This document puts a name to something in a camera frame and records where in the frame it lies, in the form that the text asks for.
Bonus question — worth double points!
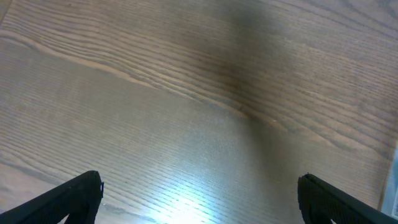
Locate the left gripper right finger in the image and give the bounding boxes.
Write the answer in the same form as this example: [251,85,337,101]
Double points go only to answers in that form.
[297,174,397,224]

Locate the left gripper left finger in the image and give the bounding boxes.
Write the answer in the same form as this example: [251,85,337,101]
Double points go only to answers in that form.
[1,170,104,224]

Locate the clear plastic container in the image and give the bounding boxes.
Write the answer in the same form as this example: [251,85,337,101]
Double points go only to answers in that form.
[381,149,398,220]

